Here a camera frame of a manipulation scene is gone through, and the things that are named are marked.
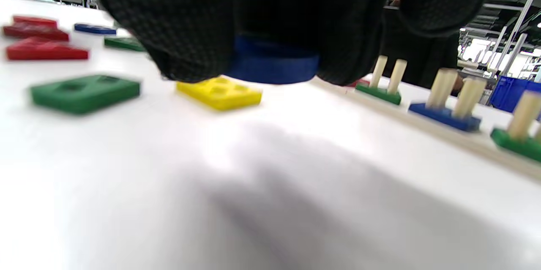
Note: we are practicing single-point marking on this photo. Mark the green pentagon block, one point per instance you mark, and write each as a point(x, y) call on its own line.
point(515, 145)

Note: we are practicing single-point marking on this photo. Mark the blue square block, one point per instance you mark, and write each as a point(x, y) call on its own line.
point(444, 118)

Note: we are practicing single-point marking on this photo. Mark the person's right hand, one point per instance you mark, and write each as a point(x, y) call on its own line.
point(190, 29)

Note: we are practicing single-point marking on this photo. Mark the red triangle block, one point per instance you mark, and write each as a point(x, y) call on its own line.
point(46, 52)

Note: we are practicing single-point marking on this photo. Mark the green square block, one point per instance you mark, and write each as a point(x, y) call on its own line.
point(124, 44)

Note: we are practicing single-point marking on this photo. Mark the green rectangle block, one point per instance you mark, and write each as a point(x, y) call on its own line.
point(84, 99)

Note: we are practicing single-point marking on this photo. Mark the red rectangle block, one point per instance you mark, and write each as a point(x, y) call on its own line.
point(358, 83)

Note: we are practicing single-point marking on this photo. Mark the blue pentagon block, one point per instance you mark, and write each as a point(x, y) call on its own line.
point(95, 29)

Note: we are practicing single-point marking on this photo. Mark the green triangle block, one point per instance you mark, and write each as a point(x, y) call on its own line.
point(378, 94)

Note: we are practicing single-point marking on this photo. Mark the red pentagon block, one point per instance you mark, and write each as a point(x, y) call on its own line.
point(36, 32)

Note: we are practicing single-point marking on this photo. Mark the wooden post board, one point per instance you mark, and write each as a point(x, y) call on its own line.
point(443, 88)

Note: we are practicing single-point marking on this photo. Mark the yellow square block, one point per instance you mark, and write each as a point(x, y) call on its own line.
point(219, 96)

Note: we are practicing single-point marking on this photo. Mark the blue plastic crate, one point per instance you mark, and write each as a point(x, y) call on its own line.
point(507, 94)

